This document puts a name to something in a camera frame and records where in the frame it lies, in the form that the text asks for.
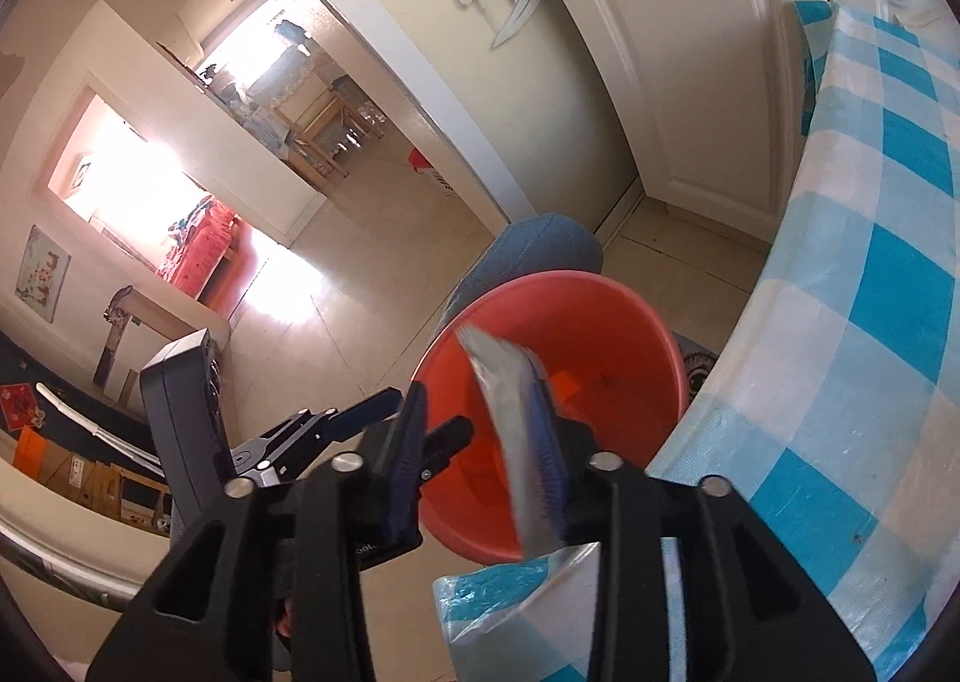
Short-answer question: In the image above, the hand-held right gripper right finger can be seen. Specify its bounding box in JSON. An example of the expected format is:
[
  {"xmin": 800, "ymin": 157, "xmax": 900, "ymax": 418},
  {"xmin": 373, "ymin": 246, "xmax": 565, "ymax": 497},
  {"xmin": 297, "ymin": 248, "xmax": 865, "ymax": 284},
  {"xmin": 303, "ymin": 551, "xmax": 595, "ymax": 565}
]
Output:
[{"xmin": 525, "ymin": 382, "xmax": 875, "ymax": 682}]

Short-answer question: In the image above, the cardboard box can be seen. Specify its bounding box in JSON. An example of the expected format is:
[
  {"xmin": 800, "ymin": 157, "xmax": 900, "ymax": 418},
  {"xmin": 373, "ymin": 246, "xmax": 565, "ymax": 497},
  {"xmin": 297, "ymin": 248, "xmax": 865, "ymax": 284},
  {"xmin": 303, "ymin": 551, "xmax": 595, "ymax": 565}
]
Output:
[{"xmin": 36, "ymin": 451, "xmax": 170, "ymax": 534}]

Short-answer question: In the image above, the red bedding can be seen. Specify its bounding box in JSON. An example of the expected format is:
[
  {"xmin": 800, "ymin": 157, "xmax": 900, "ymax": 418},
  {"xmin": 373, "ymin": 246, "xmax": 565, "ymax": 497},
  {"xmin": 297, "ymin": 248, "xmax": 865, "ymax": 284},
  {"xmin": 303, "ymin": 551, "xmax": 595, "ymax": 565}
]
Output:
[{"xmin": 154, "ymin": 196, "xmax": 242, "ymax": 298}]

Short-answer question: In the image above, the white rod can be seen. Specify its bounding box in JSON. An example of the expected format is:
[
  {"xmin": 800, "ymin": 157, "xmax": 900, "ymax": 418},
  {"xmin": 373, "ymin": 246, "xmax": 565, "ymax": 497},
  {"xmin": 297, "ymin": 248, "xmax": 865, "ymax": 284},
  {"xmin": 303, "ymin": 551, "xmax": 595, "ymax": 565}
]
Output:
[{"xmin": 36, "ymin": 384, "xmax": 164, "ymax": 467}]

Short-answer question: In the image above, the wooden chair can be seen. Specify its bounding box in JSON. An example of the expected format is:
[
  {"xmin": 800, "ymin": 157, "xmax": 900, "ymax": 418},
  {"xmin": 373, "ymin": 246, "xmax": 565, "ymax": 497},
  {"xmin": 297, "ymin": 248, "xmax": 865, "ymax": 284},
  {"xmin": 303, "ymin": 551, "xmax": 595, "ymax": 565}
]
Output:
[{"xmin": 271, "ymin": 80, "xmax": 385, "ymax": 189}]

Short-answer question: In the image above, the wall picture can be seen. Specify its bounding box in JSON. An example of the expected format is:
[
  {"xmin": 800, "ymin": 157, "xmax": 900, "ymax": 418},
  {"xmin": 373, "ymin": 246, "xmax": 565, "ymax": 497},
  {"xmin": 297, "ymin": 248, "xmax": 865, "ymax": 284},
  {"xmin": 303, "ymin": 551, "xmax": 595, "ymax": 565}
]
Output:
[{"xmin": 13, "ymin": 224, "xmax": 73, "ymax": 327}]

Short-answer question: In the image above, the blue white checkered tablecloth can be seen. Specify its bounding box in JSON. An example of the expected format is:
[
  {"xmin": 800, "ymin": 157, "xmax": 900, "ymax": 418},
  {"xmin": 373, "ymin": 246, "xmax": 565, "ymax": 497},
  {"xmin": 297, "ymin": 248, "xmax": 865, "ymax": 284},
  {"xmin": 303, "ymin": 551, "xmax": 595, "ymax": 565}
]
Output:
[{"xmin": 431, "ymin": 0, "xmax": 960, "ymax": 682}]

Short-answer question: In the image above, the white cabinet door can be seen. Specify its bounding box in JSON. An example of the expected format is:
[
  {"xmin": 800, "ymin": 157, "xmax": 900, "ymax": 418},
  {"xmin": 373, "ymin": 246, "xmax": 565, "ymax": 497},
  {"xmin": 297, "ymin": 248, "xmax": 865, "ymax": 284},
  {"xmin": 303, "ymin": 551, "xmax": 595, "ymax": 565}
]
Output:
[{"xmin": 516, "ymin": 0, "xmax": 812, "ymax": 246}]

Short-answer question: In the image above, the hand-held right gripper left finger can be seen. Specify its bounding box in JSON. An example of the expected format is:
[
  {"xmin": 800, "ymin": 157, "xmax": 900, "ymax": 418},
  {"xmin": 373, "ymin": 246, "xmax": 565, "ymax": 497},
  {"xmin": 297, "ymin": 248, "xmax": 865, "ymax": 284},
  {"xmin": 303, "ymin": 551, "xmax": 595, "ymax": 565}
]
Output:
[{"xmin": 86, "ymin": 382, "xmax": 430, "ymax": 682}]

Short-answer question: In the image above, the silver snack wrapper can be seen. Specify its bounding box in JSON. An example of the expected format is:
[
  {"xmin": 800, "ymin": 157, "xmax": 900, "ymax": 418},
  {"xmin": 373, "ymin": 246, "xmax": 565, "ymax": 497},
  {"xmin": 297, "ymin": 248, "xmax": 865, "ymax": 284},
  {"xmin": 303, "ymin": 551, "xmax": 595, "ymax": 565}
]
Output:
[{"xmin": 456, "ymin": 323, "xmax": 602, "ymax": 564}]

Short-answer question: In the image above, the red plastic bucket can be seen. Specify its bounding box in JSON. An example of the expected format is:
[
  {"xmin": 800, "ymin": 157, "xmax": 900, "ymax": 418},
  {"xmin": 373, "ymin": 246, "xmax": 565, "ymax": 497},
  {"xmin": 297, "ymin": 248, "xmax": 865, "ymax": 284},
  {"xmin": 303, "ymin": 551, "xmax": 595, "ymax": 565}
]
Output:
[{"xmin": 411, "ymin": 271, "xmax": 688, "ymax": 566}]

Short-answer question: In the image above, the person's jeans leg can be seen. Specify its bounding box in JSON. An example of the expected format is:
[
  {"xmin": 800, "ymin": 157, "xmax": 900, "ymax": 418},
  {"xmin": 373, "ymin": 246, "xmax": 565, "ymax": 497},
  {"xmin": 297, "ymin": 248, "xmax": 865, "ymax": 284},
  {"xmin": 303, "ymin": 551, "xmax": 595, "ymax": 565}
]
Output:
[{"xmin": 441, "ymin": 213, "xmax": 605, "ymax": 353}]

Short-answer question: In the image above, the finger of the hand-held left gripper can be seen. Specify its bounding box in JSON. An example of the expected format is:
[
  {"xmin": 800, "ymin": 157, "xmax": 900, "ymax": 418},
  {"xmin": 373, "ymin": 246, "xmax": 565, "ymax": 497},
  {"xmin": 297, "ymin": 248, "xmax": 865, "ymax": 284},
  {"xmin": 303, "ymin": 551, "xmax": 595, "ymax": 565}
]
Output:
[
  {"xmin": 421, "ymin": 417, "xmax": 476, "ymax": 483},
  {"xmin": 330, "ymin": 386, "xmax": 404, "ymax": 438}
]

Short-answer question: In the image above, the grey patterned slipper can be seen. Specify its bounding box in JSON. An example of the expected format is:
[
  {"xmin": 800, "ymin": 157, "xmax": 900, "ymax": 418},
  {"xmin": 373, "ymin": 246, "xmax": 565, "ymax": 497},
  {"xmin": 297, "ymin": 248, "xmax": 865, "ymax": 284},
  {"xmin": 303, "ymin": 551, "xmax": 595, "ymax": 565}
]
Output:
[{"xmin": 670, "ymin": 331, "xmax": 722, "ymax": 399}]

